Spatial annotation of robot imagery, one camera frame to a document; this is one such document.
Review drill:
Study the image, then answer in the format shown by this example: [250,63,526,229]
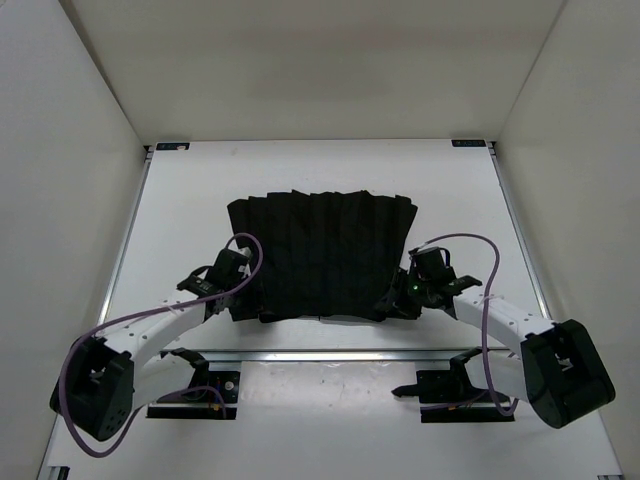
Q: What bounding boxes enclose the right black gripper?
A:
[373,268,433,320]

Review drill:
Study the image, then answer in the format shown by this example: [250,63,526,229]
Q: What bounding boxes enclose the black pleated skirt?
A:
[227,191,418,323]

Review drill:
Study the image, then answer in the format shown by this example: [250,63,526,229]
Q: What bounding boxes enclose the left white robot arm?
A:
[50,246,262,457]

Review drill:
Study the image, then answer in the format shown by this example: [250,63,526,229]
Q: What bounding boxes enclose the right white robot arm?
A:
[378,247,616,429]

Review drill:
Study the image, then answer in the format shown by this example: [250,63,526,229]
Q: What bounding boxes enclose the left blue corner label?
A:
[155,142,190,151]

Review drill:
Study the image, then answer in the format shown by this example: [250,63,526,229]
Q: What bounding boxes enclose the blue corner label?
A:
[155,142,190,151]
[451,139,486,148]

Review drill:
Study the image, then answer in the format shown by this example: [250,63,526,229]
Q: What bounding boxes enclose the right blue corner label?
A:
[451,139,486,148]

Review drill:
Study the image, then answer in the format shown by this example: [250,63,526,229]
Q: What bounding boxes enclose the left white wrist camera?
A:
[237,247,253,276]

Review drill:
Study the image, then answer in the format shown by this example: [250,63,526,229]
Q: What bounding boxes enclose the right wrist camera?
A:
[408,245,425,267]

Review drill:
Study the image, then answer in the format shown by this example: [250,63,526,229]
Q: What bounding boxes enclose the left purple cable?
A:
[57,232,265,457]

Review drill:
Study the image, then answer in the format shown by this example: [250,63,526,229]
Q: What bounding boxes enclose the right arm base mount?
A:
[391,348,515,424]

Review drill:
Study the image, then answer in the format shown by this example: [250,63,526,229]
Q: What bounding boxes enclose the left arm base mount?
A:
[146,348,241,421]

